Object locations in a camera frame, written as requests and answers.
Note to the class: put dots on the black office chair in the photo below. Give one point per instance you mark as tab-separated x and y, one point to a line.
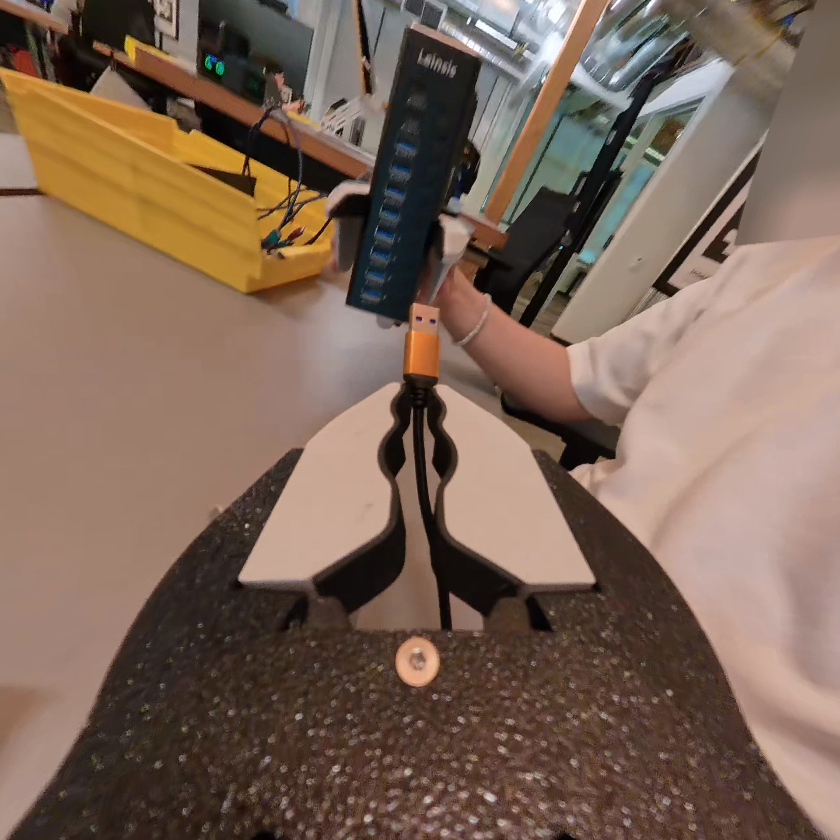
577	436
531	243

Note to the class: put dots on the person's right hand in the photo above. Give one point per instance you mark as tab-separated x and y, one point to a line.
459	302

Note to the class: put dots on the black white tag sign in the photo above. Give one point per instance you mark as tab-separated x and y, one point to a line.
166	16

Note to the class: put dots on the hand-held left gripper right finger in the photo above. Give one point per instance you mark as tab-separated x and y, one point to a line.
512	518

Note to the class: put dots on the large black USB hub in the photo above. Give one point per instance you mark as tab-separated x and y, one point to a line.
226	178

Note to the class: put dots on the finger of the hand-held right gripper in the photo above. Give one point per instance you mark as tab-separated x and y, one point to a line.
453	243
344	197

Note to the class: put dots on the person's right forearm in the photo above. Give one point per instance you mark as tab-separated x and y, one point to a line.
525	367

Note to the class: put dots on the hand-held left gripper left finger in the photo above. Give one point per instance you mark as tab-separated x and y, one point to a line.
328	518

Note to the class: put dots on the yellow plastic bin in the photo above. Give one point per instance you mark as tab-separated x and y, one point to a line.
131	190

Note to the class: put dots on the black multi-port usb hub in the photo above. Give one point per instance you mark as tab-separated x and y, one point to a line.
413	184

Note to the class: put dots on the wooden post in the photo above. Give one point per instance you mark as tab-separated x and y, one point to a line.
544	111

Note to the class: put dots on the black monitor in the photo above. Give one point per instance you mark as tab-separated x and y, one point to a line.
275	39

